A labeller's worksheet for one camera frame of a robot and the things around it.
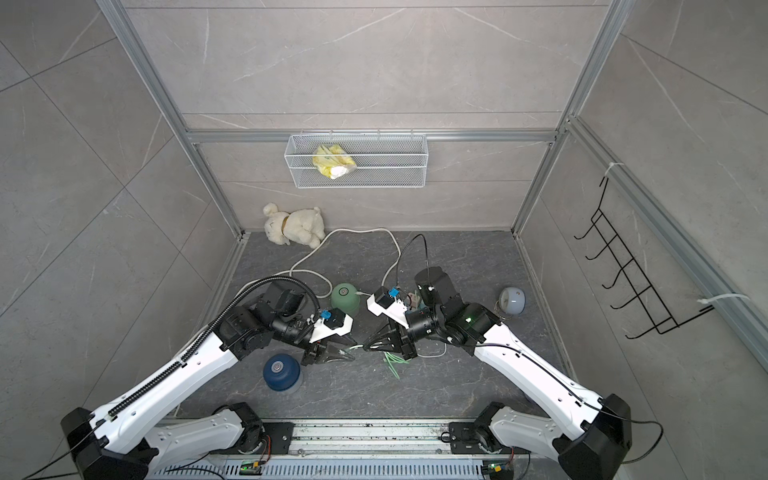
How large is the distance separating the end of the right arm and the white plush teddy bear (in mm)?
616

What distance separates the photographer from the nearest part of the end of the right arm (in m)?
0.56

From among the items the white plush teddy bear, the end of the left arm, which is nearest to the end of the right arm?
the end of the left arm

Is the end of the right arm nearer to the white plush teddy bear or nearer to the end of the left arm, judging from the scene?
the end of the left arm

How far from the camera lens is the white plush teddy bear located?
→ 1103 mm
